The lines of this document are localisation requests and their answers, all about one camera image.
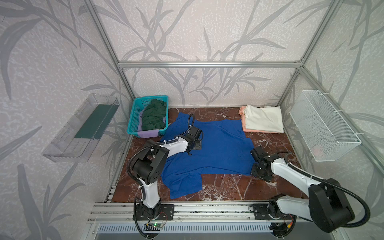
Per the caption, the white wire mesh basket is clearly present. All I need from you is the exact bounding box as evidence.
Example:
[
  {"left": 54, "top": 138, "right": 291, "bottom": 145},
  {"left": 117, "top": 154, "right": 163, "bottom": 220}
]
[{"left": 290, "top": 90, "right": 362, "bottom": 162}]

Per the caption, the clear plastic wall tray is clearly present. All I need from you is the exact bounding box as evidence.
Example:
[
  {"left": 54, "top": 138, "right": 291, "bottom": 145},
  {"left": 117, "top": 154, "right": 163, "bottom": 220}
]
[{"left": 42, "top": 94, "right": 120, "bottom": 163}]

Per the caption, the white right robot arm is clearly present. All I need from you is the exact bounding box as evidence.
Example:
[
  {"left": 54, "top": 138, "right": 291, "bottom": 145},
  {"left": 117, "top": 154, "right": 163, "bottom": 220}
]
[{"left": 250, "top": 147, "right": 355, "bottom": 233}]

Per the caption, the purple t shirt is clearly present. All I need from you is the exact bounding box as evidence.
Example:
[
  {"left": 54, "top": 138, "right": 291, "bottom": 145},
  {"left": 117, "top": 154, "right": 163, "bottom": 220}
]
[{"left": 138, "top": 110, "right": 160, "bottom": 138}]

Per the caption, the horizontal aluminium frame bar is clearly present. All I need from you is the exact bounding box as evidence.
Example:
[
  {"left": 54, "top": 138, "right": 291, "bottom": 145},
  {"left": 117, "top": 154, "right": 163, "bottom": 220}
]
[{"left": 118, "top": 61, "right": 301, "bottom": 68}]

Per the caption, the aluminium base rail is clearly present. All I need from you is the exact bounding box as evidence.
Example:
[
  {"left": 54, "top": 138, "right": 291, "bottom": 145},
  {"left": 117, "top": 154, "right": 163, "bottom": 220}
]
[{"left": 87, "top": 201, "right": 291, "bottom": 224}]

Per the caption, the green circuit board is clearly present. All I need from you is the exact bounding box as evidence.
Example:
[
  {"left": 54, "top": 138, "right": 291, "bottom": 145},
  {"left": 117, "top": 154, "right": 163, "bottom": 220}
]
[{"left": 144, "top": 221, "right": 167, "bottom": 232}]

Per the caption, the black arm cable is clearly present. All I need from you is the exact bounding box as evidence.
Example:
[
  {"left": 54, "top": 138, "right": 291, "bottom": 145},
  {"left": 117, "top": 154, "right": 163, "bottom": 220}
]
[
  {"left": 126, "top": 113, "right": 196, "bottom": 239},
  {"left": 283, "top": 152, "right": 371, "bottom": 229}
]

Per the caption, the dark green t shirt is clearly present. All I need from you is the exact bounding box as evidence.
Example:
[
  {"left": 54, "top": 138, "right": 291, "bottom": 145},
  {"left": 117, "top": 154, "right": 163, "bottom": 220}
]
[{"left": 142, "top": 99, "right": 167, "bottom": 131}]

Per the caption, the cream folded t shirt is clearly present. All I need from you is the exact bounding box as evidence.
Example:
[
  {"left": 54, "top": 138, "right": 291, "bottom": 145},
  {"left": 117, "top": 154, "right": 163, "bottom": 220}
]
[{"left": 242, "top": 104, "right": 285, "bottom": 134}]

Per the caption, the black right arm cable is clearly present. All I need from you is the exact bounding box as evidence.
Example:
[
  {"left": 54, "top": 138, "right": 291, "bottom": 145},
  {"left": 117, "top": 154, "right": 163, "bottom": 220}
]
[{"left": 283, "top": 152, "right": 371, "bottom": 229}]

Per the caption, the blue t shirt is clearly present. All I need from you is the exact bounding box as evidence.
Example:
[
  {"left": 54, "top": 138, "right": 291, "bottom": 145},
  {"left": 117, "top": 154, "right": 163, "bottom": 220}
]
[{"left": 161, "top": 120, "right": 255, "bottom": 200}]

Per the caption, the teal plastic laundry basket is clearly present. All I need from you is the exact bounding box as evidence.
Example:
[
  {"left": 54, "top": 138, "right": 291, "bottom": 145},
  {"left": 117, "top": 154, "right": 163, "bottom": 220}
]
[{"left": 127, "top": 95, "right": 169, "bottom": 137}]

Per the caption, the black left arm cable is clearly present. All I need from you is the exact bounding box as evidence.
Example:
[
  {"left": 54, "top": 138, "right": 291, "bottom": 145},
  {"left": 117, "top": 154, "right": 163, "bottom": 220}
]
[{"left": 126, "top": 113, "right": 196, "bottom": 239}]

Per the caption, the pink folded t shirt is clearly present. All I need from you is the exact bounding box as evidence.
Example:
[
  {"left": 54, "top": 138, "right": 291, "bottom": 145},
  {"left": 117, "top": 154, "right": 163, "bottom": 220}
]
[{"left": 238, "top": 106, "right": 281, "bottom": 135}]

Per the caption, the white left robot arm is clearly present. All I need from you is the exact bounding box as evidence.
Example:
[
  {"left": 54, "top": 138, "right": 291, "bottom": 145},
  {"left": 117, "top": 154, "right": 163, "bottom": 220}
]
[{"left": 127, "top": 126, "right": 204, "bottom": 220}]

